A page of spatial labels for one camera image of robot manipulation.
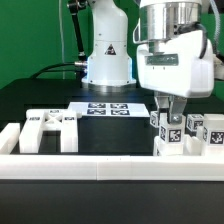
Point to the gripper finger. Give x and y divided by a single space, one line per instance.
161 101
176 107

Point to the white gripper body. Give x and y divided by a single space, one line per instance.
182 67

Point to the white chair seat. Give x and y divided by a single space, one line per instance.
191 146

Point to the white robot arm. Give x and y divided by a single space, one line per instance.
109 67

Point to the white tagged cube near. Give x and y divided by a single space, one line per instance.
154 119

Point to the white tagged cube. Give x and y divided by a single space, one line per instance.
193 121
154 119

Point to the white tagged cube far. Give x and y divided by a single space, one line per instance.
193 121

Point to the white marker sheet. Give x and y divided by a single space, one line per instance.
102 109

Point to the white chair back frame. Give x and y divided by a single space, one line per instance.
39 121

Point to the white U-shaped obstacle frame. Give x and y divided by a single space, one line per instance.
61 167

